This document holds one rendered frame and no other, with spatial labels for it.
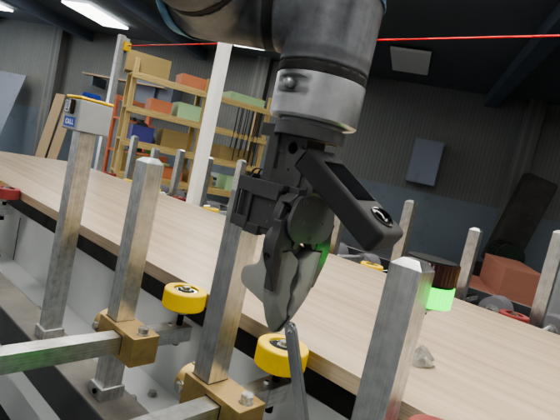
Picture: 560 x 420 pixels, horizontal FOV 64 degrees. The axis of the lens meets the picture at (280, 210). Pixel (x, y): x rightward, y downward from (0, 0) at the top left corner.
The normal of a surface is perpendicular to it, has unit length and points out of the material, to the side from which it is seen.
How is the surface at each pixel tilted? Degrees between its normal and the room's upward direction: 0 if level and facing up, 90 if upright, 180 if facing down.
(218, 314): 90
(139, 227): 90
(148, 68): 90
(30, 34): 90
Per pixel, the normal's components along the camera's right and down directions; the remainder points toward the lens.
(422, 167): -0.27, 0.03
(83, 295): -0.65, -0.07
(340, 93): 0.40, 0.18
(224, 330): 0.73, 0.22
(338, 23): 0.07, 0.11
